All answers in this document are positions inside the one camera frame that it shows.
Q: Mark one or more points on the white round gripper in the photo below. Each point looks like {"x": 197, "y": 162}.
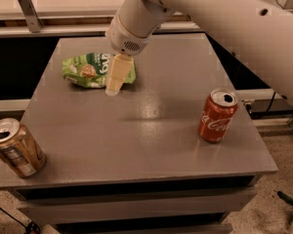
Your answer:
{"x": 123, "y": 39}

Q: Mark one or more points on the green rice chip bag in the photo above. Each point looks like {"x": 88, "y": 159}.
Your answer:
{"x": 88, "y": 71}

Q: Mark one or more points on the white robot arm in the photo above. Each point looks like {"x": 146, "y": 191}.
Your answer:
{"x": 258, "y": 34}

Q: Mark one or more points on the red Coca-Cola can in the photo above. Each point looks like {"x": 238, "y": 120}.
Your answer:
{"x": 219, "y": 108}

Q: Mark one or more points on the gold orange soda can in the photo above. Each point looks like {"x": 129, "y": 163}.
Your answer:
{"x": 19, "y": 149}

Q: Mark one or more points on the grey drawer cabinet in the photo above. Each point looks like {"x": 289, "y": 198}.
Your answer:
{"x": 165, "y": 204}

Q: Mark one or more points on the black tool on floor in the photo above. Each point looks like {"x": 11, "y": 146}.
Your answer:
{"x": 284, "y": 197}

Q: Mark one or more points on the left metal bracket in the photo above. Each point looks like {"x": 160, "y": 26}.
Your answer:
{"x": 33, "y": 22}

